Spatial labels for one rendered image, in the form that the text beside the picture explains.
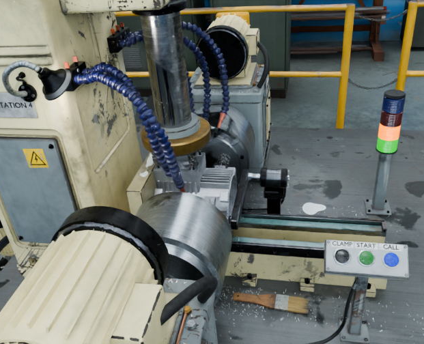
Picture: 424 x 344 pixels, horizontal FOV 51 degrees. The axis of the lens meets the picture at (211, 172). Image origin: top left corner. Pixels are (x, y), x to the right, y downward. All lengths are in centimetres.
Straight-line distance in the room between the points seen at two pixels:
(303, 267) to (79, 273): 80
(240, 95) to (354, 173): 55
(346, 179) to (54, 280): 133
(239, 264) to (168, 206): 37
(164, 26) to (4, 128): 44
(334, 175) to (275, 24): 261
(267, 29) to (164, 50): 322
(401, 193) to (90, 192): 108
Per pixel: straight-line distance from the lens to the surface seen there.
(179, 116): 109
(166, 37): 103
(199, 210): 100
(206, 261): 93
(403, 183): 177
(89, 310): 57
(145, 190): 113
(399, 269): 103
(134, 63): 461
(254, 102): 155
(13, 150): 115
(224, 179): 118
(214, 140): 133
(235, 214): 117
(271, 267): 128
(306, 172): 177
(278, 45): 424
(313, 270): 128
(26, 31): 99
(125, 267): 63
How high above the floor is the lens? 175
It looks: 32 degrees down
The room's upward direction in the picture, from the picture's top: 5 degrees counter-clockwise
